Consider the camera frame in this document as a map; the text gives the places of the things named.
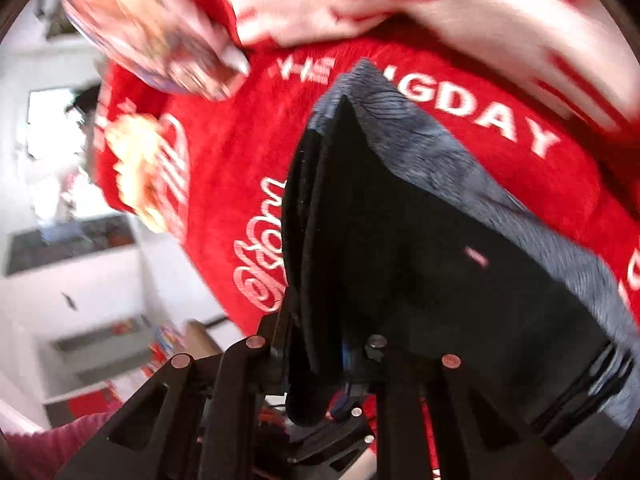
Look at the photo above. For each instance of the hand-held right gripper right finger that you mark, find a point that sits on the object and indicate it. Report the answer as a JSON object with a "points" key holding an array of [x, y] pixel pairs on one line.
{"points": [[395, 385]]}

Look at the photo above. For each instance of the red printed quilt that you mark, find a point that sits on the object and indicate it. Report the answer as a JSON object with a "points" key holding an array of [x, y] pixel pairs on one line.
{"points": [[400, 10]]}

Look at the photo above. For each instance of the white cabinet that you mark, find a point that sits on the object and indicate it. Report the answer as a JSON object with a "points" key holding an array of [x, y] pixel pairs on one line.
{"points": [[100, 290]]}

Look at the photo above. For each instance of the black pants with blue trim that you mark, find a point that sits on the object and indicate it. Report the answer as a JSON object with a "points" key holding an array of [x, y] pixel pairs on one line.
{"points": [[425, 260]]}

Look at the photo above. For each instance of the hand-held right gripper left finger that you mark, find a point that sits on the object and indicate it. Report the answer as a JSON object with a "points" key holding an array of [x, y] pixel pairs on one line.
{"points": [[270, 355]]}

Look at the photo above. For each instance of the red printed blanket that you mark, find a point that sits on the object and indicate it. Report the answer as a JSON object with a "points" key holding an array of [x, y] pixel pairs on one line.
{"points": [[225, 185]]}

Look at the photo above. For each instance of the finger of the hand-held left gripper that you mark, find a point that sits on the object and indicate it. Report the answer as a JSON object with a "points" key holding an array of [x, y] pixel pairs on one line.
{"points": [[340, 435]]}

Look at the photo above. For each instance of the printed cushion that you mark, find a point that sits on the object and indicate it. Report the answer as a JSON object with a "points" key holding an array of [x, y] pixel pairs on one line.
{"points": [[150, 35]]}

